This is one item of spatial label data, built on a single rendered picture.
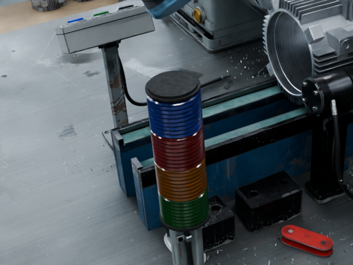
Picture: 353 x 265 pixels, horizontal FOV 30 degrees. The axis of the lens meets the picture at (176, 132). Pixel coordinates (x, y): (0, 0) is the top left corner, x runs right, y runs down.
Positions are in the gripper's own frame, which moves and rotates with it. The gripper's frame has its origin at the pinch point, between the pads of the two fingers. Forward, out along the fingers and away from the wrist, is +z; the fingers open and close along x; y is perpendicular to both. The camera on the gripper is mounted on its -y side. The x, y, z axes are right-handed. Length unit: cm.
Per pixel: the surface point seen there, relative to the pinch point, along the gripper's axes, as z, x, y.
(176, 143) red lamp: -23, -39, -26
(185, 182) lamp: -18, -39, -28
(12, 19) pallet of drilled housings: 75, 238, -57
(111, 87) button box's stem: 0.6, 14.3, -30.0
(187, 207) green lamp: -15, -39, -30
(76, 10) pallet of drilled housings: 92, 228, -28
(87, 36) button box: -11.6, 13.2, -26.5
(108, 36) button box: -8.9, 12.8, -23.7
